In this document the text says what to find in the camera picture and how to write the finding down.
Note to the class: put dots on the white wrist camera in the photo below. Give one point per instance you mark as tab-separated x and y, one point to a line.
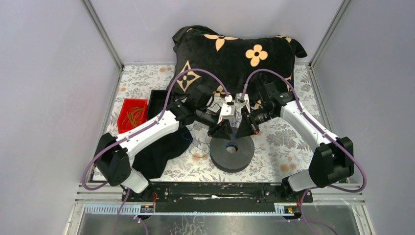
243	98
227	110

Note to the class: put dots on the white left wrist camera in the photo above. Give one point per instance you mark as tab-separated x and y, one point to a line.
227	110

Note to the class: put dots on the grey perforated spool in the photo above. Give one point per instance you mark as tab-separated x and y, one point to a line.
233	155

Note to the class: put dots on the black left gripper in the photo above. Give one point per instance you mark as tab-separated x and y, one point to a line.
222	130

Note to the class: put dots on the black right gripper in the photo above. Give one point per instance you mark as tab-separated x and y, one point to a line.
245	128

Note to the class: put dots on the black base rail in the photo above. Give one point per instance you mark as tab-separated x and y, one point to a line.
208	197

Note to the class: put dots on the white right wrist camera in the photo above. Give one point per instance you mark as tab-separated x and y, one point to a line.
243	98

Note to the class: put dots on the black flower-pattern plush blanket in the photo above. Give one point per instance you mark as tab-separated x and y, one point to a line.
225	64

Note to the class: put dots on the red plastic box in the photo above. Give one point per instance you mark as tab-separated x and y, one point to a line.
133	113

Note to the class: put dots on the black plastic box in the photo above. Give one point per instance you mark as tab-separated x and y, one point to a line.
156	103

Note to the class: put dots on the floral table mat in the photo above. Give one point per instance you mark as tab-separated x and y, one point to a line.
279	149

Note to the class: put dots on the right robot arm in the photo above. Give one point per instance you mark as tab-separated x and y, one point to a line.
329	162

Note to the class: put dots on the black cloth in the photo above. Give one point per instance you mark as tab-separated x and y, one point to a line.
152	160

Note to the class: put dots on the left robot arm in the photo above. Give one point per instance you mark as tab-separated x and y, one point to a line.
115	155

